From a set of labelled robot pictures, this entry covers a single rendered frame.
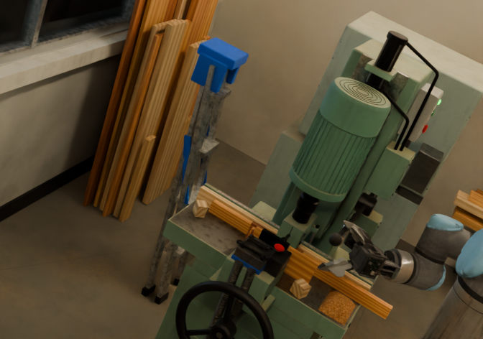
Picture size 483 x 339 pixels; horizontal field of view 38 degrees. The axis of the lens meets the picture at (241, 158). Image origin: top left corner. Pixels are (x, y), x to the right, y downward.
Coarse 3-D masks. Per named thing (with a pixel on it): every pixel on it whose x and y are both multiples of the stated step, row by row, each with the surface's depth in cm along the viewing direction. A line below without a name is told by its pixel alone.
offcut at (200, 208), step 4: (196, 200) 217; (200, 200) 217; (204, 200) 218; (196, 204) 216; (200, 204) 216; (204, 204) 217; (196, 208) 216; (200, 208) 215; (204, 208) 216; (196, 212) 216; (200, 212) 216; (204, 212) 216; (196, 216) 216; (200, 216) 217; (204, 216) 217
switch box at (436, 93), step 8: (424, 88) 213; (416, 96) 213; (424, 96) 212; (432, 96) 211; (440, 96) 214; (416, 104) 214; (432, 104) 212; (408, 112) 215; (416, 112) 214; (424, 112) 213; (424, 120) 214; (400, 128) 218; (408, 128) 217; (416, 128) 216; (416, 136) 216
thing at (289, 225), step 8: (288, 216) 210; (312, 216) 215; (288, 224) 206; (296, 224) 207; (304, 224) 209; (312, 224) 214; (280, 232) 208; (288, 232) 207; (296, 232) 206; (304, 232) 206; (288, 240) 208; (296, 240) 207
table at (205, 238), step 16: (192, 208) 220; (208, 208) 223; (176, 224) 209; (192, 224) 212; (208, 224) 215; (224, 224) 219; (176, 240) 210; (192, 240) 208; (208, 240) 208; (224, 240) 211; (208, 256) 207; (224, 256) 205; (288, 288) 202; (320, 288) 208; (272, 304) 202; (288, 304) 200; (304, 304) 199; (320, 304) 201; (304, 320) 200; (320, 320) 198; (336, 336) 197
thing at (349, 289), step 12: (216, 204) 220; (216, 216) 221; (228, 216) 219; (240, 216) 218; (240, 228) 218; (324, 276) 211; (336, 288) 210; (348, 288) 209; (360, 288) 209; (360, 300) 208; (372, 300) 207; (384, 312) 206
